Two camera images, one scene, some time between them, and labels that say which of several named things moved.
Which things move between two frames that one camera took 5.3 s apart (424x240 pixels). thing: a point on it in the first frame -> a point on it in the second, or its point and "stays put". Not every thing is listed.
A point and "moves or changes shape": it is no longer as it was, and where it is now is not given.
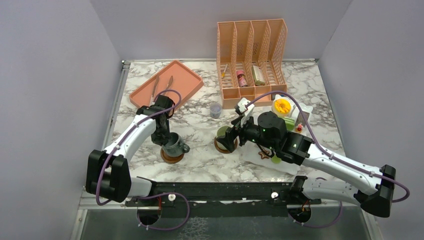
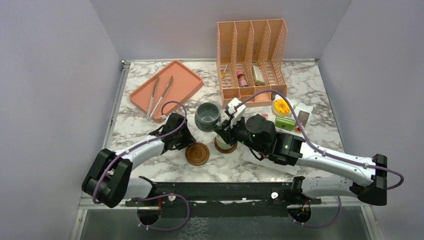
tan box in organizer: [258, 75] stays put
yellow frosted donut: [282, 106] stays put
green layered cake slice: [290, 123] stays put
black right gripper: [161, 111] -> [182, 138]
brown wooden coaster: [171, 159] -> [197, 154]
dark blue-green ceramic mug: [174, 147] moves or changes shape
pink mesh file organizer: [252, 60] stays put
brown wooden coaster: [224, 151] stays put
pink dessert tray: [174, 76] stays put
